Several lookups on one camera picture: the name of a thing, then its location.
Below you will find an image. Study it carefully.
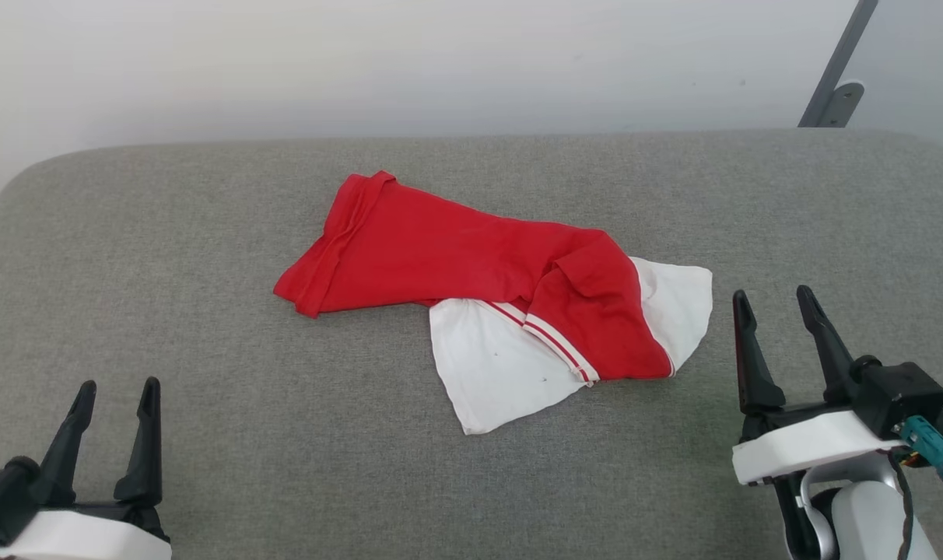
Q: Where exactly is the grey metal pole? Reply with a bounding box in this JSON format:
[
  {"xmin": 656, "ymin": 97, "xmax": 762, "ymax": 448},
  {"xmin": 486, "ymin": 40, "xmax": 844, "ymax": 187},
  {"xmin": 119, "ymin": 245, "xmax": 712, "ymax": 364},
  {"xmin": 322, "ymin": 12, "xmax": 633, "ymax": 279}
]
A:
[{"xmin": 798, "ymin": 0, "xmax": 879, "ymax": 128}]

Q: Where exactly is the red and white basketball jersey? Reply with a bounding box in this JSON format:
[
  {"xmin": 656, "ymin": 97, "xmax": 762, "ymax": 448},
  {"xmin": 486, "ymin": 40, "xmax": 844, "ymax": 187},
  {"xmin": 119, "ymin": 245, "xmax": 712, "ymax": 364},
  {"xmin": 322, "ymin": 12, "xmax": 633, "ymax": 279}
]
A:
[{"xmin": 273, "ymin": 170, "xmax": 714, "ymax": 436}]

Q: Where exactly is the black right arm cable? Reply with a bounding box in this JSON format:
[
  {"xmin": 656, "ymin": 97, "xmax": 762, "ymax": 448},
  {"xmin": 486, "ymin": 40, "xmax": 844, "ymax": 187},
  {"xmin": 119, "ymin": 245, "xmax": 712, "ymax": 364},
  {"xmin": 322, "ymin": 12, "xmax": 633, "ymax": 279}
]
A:
[{"xmin": 888, "ymin": 450, "xmax": 916, "ymax": 560}]

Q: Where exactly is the grey fabric sofa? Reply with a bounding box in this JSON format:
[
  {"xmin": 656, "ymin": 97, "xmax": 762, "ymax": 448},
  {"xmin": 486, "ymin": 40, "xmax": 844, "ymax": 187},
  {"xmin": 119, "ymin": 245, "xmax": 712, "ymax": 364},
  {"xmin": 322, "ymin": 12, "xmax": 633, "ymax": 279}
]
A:
[{"xmin": 0, "ymin": 128, "xmax": 943, "ymax": 560}]

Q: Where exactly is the grey metal bracket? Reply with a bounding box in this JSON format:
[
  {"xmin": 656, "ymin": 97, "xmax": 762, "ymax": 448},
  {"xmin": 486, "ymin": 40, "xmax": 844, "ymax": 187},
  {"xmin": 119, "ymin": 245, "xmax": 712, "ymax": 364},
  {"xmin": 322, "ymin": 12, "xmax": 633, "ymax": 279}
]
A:
[{"xmin": 819, "ymin": 80, "xmax": 866, "ymax": 128}]

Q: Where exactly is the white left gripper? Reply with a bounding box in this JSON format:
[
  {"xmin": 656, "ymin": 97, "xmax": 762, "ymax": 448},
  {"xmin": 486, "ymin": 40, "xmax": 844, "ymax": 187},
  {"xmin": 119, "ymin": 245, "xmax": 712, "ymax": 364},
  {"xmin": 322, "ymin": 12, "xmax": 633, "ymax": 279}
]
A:
[{"xmin": 0, "ymin": 376, "xmax": 174, "ymax": 560}]

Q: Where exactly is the teal right cable connector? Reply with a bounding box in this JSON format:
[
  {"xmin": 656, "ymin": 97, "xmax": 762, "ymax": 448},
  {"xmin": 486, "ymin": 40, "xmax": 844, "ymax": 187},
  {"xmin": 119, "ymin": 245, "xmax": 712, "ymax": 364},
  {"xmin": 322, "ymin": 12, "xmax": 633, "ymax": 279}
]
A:
[{"xmin": 898, "ymin": 415, "xmax": 943, "ymax": 489}]

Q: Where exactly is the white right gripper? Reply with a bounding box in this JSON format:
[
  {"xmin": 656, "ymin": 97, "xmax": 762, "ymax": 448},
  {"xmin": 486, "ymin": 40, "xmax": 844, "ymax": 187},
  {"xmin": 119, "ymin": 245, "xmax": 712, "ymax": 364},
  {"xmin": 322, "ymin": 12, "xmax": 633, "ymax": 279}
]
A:
[{"xmin": 732, "ymin": 285, "xmax": 906, "ymax": 489}]

